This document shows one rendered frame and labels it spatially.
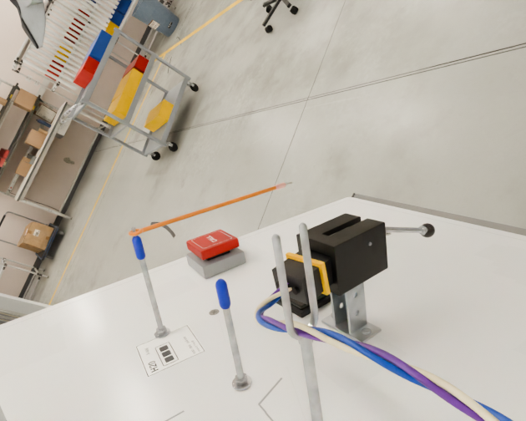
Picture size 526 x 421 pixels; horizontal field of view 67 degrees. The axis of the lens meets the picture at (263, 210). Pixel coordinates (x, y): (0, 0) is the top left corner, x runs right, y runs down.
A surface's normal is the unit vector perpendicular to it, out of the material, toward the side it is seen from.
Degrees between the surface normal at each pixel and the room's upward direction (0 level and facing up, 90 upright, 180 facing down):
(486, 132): 0
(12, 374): 50
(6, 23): 90
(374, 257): 93
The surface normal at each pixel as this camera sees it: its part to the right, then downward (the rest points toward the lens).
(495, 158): -0.74, -0.38
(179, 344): -0.15, -0.94
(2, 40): 0.57, 0.07
